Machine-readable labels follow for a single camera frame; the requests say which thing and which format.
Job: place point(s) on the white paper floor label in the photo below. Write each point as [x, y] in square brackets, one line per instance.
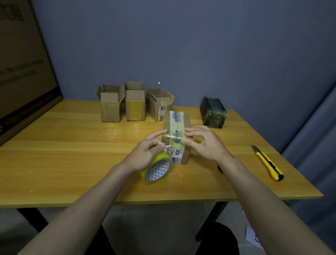
[254, 237]

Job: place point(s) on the person's right hand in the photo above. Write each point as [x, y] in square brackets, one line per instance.
[210, 147]

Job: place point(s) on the person's left hand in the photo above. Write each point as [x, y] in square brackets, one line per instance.
[143, 157]

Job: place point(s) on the person's left forearm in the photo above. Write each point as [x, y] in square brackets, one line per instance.
[78, 215]

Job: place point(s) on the person's black trousers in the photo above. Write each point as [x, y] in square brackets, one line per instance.
[218, 239]

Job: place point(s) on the person's right forearm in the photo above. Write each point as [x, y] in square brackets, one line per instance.
[273, 215]

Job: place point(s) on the small carton red label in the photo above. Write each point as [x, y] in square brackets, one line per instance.
[157, 105]

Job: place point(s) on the large flat brown carton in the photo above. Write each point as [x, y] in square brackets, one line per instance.
[23, 68]

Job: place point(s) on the black table leg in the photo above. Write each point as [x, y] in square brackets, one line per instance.
[32, 219]
[210, 220]

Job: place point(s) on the small carton yellow tape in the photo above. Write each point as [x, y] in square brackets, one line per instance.
[135, 105]

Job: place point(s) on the black cardboard box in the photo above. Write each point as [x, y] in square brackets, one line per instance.
[214, 113]

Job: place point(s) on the brown box with white label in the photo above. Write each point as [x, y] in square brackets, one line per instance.
[176, 120]

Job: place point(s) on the grey pleated curtain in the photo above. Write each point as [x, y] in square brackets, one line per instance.
[315, 157]

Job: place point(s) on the yellow tape roll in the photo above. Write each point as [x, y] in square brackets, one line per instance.
[157, 170]

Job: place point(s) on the yellow utility knife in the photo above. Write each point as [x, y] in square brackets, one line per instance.
[270, 165]

